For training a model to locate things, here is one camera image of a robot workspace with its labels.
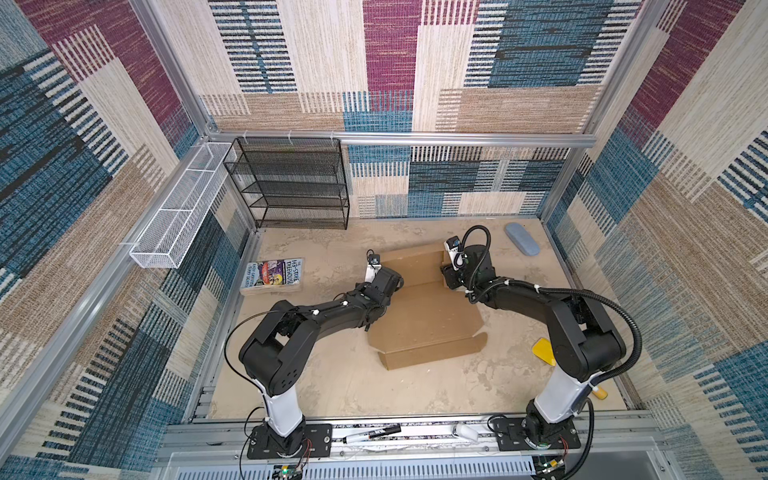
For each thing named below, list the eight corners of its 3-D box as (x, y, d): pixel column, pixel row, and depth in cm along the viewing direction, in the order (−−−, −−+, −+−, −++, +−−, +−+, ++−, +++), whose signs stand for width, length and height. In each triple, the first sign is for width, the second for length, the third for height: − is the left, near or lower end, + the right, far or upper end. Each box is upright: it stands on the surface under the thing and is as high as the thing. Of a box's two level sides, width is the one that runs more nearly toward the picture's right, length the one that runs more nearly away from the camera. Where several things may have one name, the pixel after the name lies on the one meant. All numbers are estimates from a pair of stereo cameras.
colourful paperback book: (241, 287, 103) (239, 284, 101) (250, 263, 109) (248, 259, 108) (299, 287, 103) (298, 283, 101) (305, 263, 109) (303, 259, 108)
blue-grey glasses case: (529, 258, 111) (532, 253, 109) (501, 230, 120) (504, 225, 118) (542, 253, 113) (545, 247, 110) (513, 226, 122) (516, 220, 119)
